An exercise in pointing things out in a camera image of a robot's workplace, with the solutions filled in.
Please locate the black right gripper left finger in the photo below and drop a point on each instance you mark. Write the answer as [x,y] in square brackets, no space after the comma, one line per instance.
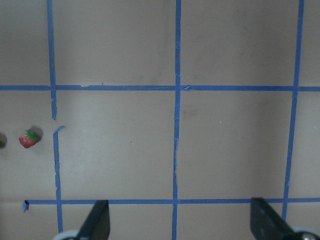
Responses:
[97,224]

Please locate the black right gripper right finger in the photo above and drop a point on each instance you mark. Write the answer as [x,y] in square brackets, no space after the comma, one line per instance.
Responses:
[265,222]

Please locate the red strawberry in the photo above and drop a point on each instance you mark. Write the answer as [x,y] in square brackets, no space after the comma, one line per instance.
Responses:
[29,138]

